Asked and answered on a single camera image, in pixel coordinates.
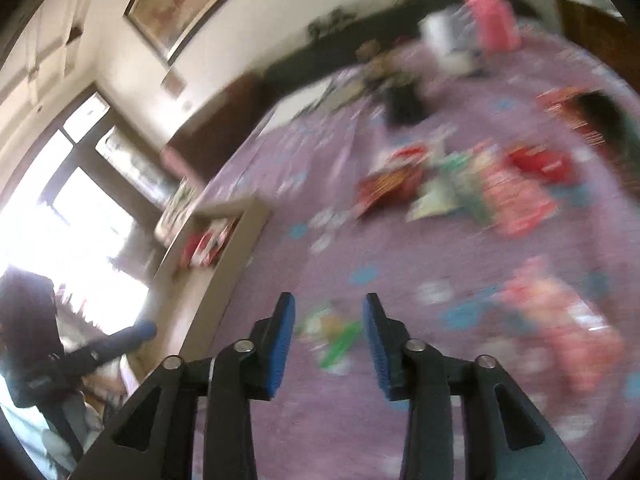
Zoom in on green white candy packet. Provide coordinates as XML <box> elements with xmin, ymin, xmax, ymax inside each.
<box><xmin>440</xmin><ymin>152</ymin><xmax>494</xmax><ymax>228</ymax></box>

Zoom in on dark red gold snack packet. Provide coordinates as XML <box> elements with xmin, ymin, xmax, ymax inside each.
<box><xmin>355</xmin><ymin>162</ymin><xmax>424</xmax><ymax>217</ymax></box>

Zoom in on white green snack packet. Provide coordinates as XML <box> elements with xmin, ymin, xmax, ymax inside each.
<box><xmin>406</xmin><ymin>176</ymin><xmax>460</xmax><ymax>222</ymax></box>

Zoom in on pink sleeved water bottle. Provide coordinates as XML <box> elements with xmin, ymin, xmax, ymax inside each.
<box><xmin>464</xmin><ymin>0</ymin><xmax>522</xmax><ymax>54</ymax></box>

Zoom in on black smartphone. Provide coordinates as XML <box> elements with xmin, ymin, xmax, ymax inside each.
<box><xmin>575</xmin><ymin>91</ymin><xmax>639</xmax><ymax>179</ymax></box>

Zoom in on white paper sheet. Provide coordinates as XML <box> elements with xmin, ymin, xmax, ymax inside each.
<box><xmin>257</xmin><ymin>76</ymin><xmax>333</xmax><ymax>136</ymax></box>

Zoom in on white red strawberry packet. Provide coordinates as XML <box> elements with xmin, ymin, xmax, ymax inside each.
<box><xmin>191</xmin><ymin>219</ymin><xmax>236</xmax><ymax>266</ymax></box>

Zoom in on small red round-logo packet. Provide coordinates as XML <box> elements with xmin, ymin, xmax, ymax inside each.
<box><xmin>179</xmin><ymin>231</ymin><xmax>204</xmax><ymax>269</ymax></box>

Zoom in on black sofa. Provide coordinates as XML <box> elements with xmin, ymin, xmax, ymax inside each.
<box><xmin>261</xmin><ymin>0</ymin><xmax>542</xmax><ymax>106</ymax></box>

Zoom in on cardboard box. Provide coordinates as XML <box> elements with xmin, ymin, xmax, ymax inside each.
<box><xmin>127</xmin><ymin>195</ymin><xmax>271</xmax><ymax>382</ymax></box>

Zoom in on purple floral tablecloth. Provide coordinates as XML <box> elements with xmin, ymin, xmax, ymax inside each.
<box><xmin>203</xmin><ymin>28</ymin><xmax>639</xmax><ymax>479</ymax></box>

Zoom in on clear green cracker packet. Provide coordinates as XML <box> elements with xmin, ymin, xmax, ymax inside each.
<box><xmin>295</xmin><ymin>301</ymin><xmax>362</xmax><ymax>376</ymax></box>

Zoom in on large pink cartoon snack bag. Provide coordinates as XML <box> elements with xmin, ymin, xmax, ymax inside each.
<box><xmin>495</xmin><ymin>257</ymin><xmax>625</xmax><ymax>393</ymax></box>

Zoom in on white plastic container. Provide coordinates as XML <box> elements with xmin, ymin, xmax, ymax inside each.
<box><xmin>419</xmin><ymin>10</ymin><xmax>460</xmax><ymax>76</ymax></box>

